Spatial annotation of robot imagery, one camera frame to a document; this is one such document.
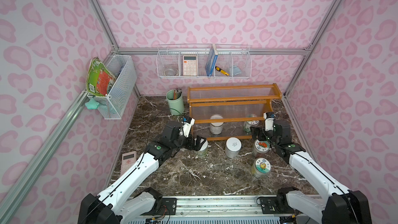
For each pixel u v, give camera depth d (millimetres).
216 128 927
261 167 766
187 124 685
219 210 722
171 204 735
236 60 991
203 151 835
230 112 1112
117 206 398
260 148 838
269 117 733
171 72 957
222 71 952
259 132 757
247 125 932
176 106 1040
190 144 669
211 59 870
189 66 933
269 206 719
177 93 1001
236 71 1005
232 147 831
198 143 676
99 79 734
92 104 626
